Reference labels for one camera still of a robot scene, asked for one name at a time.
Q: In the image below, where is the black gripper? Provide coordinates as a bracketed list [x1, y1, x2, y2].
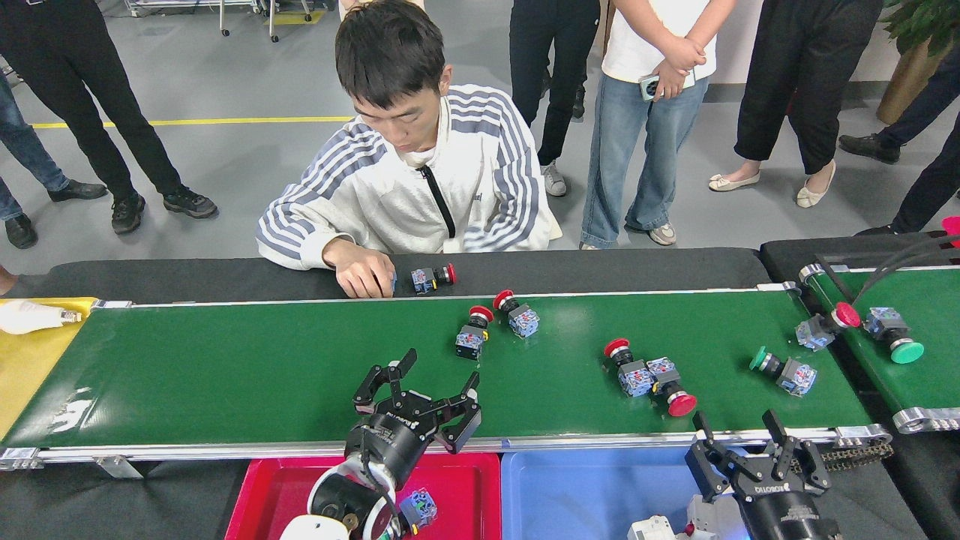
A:
[345, 348, 483, 490]
[684, 409, 842, 540]

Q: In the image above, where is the green push button switch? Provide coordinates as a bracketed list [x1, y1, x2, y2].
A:
[748, 346, 818, 397]
[864, 306, 925, 365]
[397, 489, 438, 535]

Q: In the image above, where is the smartphone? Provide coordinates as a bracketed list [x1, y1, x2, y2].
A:
[639, 71, 695, 102]

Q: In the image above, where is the red plastic tray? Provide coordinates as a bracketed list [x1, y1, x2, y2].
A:
[225, 452, 502, 540]

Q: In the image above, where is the blue plastic tray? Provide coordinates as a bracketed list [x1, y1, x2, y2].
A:
[500, 446, 751, 540]

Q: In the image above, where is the short green conveyor belt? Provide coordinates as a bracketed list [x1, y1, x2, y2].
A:
[797, 262, 960, 434]

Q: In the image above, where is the long green conveyor belt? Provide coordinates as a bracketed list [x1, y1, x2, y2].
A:
[0, 282, 895, 473]

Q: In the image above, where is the yellow plastic tray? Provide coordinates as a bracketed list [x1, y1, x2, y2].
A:
[0, 298, 98, 440]

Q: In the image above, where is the person's right hand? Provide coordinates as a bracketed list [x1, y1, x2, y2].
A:
[322, 238, 398, 299]
[661, 37, 707, 75]

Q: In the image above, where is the person's left hand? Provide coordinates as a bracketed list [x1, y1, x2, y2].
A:
[652, 59, 692, 101]

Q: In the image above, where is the seated person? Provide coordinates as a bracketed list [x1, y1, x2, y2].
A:
[255, 0, 563, 299]

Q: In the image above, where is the black table cover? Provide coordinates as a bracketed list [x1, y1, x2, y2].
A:
[0, 247, 931, 540]
[759, 231, 960, 540]

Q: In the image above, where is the white bulb with metal base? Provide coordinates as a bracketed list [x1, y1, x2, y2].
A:
[0, 300, 82, 335]

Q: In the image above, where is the potted green plant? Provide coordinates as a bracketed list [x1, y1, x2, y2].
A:
[876, 0, 960, 125]

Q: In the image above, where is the metal wheeled cart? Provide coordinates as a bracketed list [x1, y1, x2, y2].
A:
[124, 0, 316, 42]

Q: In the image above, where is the black roller drive chain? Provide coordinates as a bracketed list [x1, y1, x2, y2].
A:
[821, 442, 895, 472]

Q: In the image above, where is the black conveyor guide frame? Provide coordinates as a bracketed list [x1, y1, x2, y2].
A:
[814, 232, 960, 308]

